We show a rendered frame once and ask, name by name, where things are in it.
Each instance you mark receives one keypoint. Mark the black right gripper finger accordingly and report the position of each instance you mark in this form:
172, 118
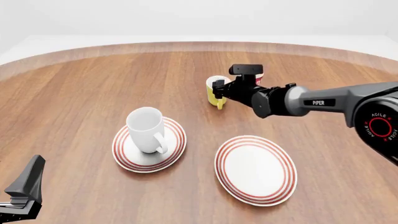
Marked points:
218, 83
219, 94

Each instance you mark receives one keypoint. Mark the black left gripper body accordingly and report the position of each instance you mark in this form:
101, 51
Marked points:
18, 210

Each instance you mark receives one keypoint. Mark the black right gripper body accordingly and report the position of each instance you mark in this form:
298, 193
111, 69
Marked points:
237, 92

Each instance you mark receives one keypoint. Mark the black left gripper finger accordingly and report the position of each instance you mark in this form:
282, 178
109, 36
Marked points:
29, 182

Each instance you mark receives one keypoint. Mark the yellow and white mug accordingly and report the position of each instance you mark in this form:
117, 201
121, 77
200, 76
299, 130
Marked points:
214, 99

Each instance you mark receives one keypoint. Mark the grey and black right robot arm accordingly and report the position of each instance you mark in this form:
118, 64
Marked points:
323, 102

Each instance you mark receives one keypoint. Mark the white and red mug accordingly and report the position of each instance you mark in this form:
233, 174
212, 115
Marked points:
259, 79

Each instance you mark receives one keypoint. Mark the white plate with red rings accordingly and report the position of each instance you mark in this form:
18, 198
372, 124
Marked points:
255, 170
174, 144

